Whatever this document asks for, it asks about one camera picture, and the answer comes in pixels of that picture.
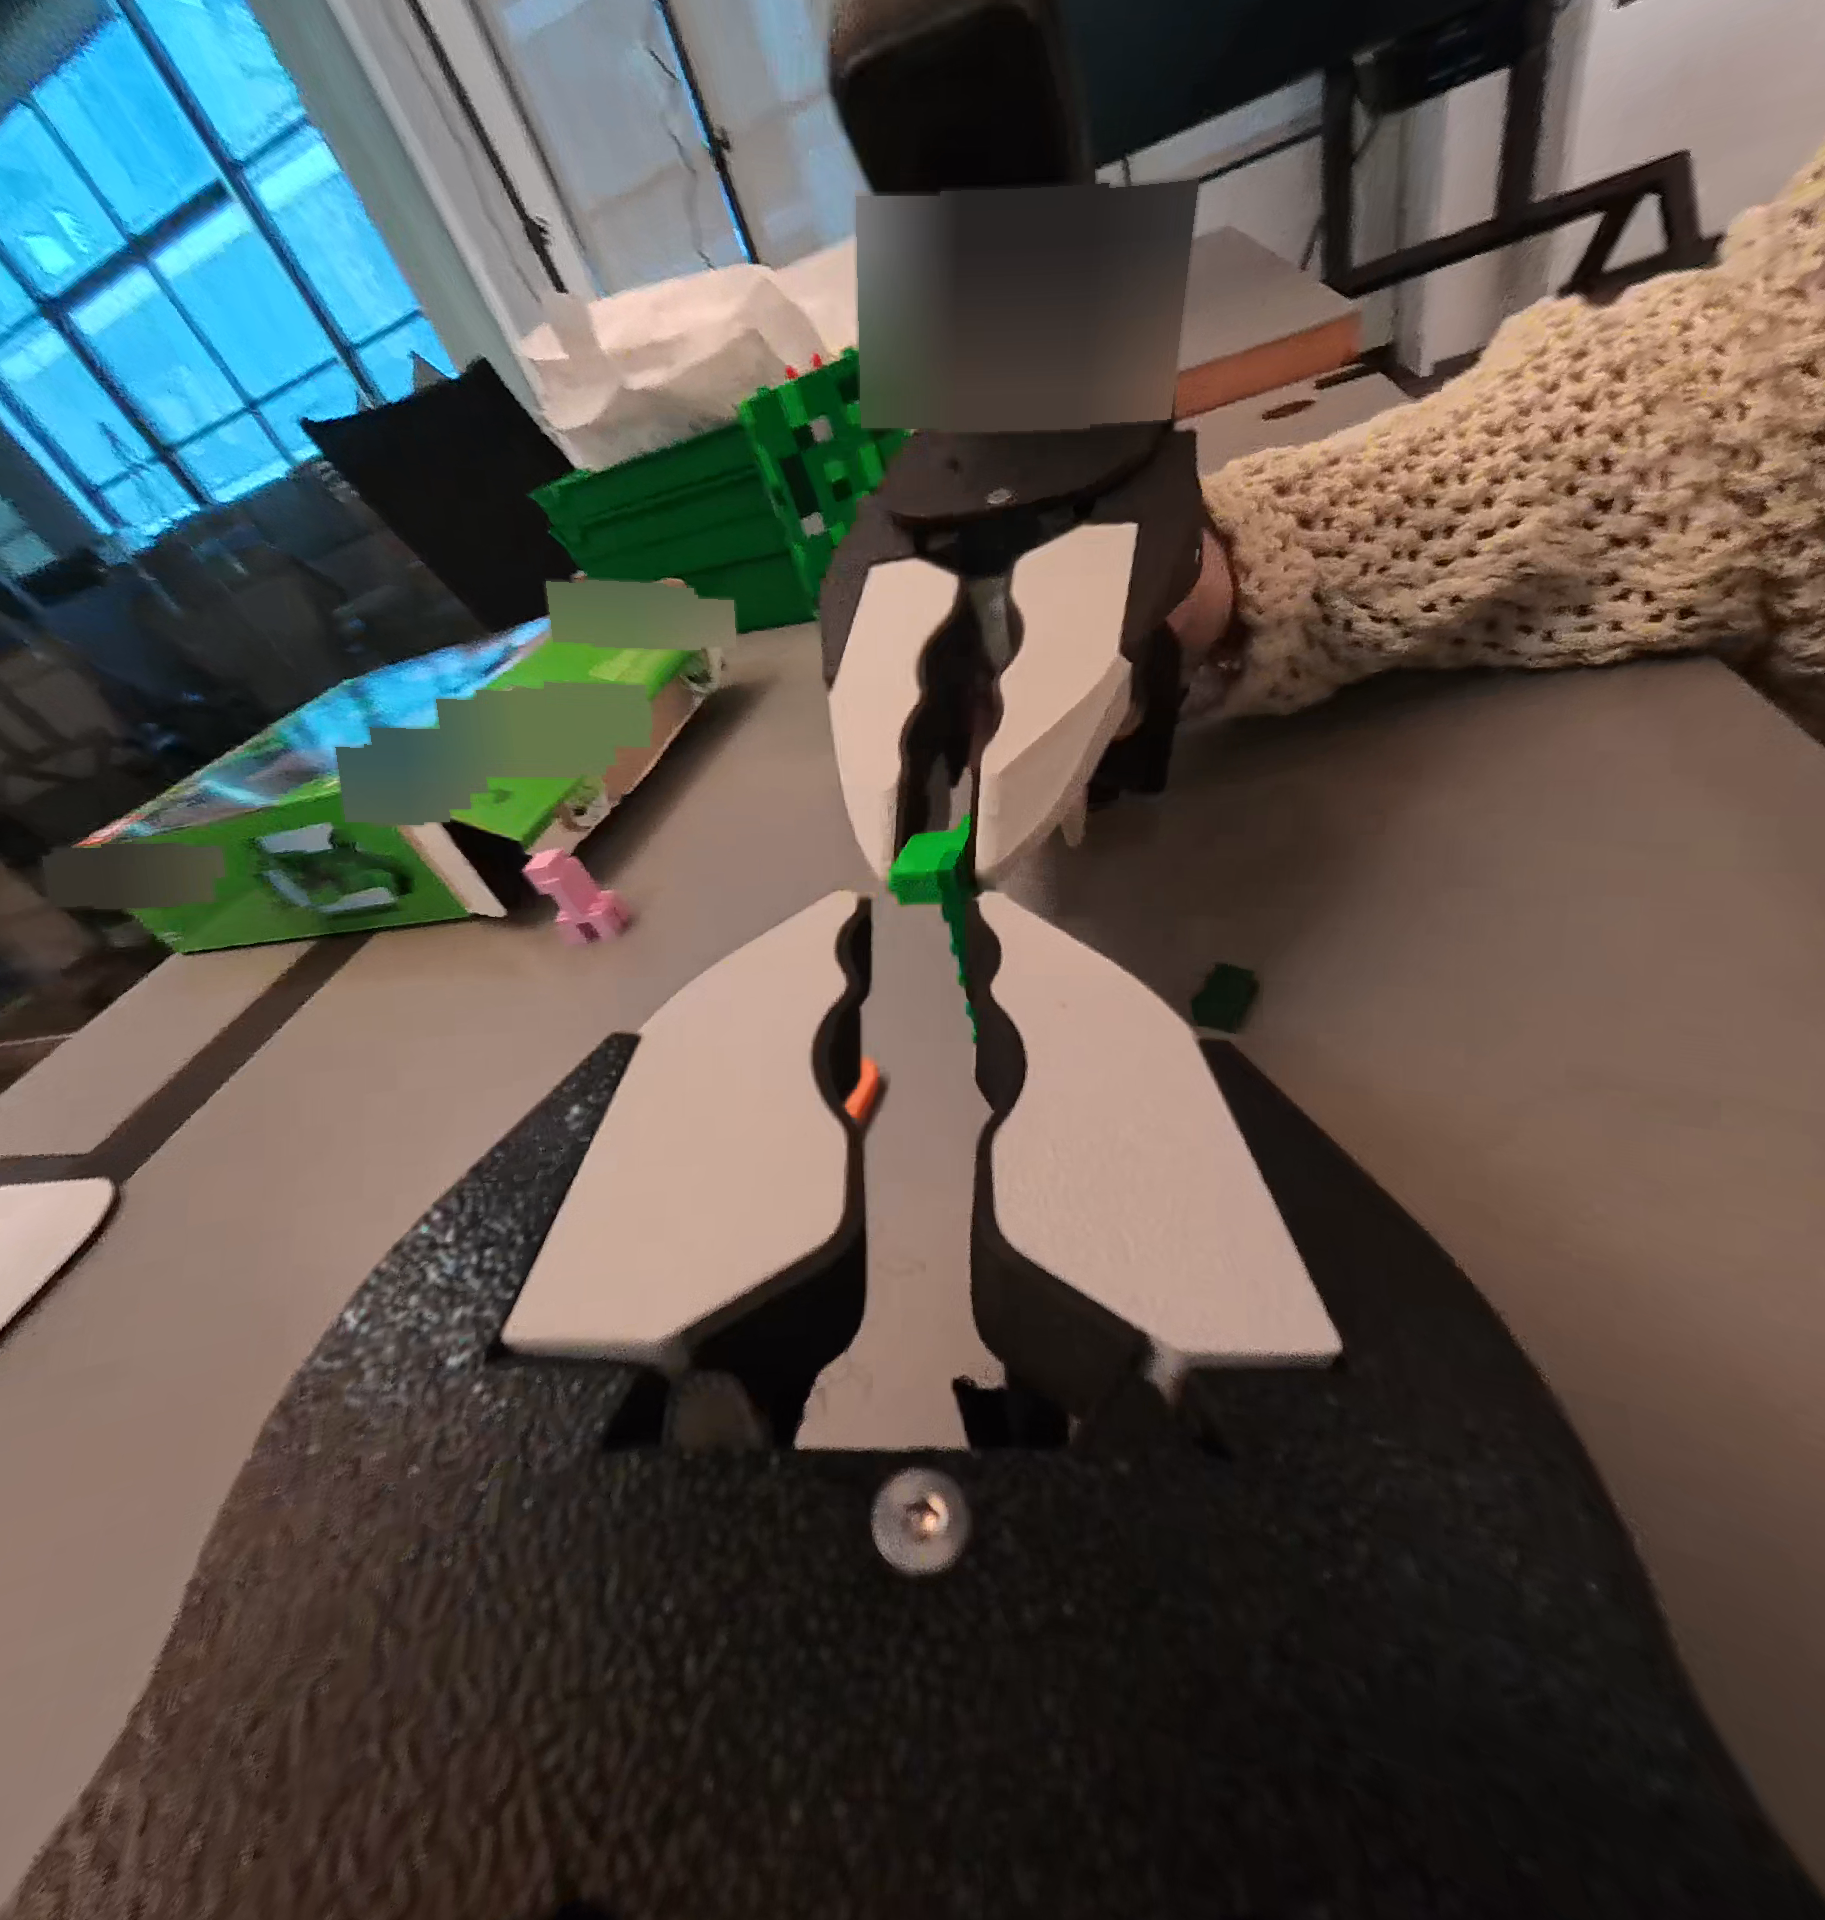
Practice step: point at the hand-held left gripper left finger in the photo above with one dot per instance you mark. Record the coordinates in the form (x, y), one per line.
(689, 1186)

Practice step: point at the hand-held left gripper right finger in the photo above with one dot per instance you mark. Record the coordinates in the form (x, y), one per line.
(1153, 1186)

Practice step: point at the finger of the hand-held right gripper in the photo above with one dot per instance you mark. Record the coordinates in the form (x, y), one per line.
(875, 705)
(1063, 675)

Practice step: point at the green lego plate assembly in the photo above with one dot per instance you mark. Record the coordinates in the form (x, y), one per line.
(935, 870)

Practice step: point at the person's right forearm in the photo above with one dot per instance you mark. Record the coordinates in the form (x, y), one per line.
(1573, 480)

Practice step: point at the dark green lego piece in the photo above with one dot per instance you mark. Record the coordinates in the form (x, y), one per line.
(1224, 998)

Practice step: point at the orange lego brick separator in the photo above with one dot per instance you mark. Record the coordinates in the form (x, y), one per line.
(863, 1087)

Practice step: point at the green lego creeper figure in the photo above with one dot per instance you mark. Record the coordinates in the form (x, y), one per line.
(809, 450)

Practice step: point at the pink lego pig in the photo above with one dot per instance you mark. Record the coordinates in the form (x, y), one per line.
(575, 896)

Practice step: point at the green lego box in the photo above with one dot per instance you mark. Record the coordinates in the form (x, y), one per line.
(252, 886)

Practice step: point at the person's right hand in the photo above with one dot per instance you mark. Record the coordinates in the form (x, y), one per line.
(1208, 601)

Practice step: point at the green plastic bins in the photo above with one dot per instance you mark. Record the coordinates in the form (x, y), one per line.
(674, 526)

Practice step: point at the white paper bags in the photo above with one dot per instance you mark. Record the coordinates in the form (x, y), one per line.
(674, 360)

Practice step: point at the black television stand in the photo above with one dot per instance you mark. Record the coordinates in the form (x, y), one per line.
(1497, 180)

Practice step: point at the white book stand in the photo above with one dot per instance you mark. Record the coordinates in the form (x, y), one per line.
(12, 1261)

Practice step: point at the large paned window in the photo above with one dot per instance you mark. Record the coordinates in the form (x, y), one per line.
(146, 301)

